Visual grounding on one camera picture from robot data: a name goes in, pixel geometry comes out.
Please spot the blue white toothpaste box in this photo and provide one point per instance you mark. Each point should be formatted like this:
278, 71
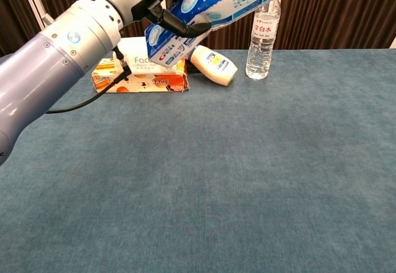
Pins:
216, 0

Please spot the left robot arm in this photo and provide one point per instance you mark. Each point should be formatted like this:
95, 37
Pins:
46, 68

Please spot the orange snack box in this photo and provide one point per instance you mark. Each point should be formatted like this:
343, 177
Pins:
145, 84

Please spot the white Face tissue pack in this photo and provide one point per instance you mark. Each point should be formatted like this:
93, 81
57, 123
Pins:
133, 46

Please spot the cream lotion bottle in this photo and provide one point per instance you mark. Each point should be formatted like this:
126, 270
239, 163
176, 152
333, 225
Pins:
213, 67

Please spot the clear plastic water bottle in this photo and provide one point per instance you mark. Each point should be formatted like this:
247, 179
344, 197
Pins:
261, 50

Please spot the blue felt table cover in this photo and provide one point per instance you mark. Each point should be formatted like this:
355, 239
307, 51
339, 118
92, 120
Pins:
198, 177

